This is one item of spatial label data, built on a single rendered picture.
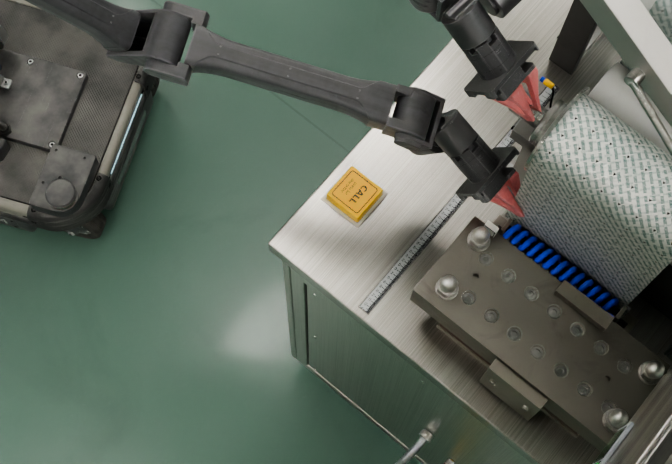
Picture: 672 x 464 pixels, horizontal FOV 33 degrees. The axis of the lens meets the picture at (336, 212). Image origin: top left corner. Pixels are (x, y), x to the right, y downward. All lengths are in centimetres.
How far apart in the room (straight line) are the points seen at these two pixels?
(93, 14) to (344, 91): 38
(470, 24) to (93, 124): 142
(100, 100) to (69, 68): 11
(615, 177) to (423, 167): 49
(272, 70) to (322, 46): 142
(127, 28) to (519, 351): 77
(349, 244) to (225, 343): 94
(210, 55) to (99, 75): 117
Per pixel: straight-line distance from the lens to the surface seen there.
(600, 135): 160
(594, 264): 179
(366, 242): 194
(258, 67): 168
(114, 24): 172
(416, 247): 194
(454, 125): 172
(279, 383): 279
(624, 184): 160
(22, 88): 284
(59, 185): 265
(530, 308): 180
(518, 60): 159
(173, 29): 170
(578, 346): 180
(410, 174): 199
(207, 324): 284
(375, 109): 168
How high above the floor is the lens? 274
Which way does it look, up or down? 71 degrees down
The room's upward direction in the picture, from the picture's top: 3 degrees clockwise
